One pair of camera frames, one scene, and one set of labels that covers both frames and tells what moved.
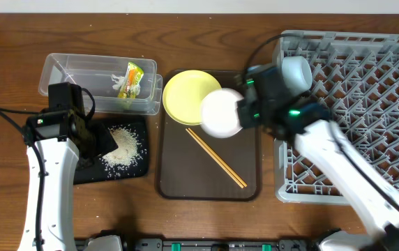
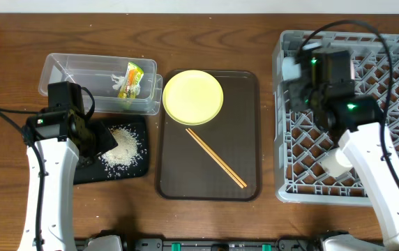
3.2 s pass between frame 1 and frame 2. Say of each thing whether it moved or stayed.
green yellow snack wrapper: stayed
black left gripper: stayed
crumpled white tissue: stayed
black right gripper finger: moved
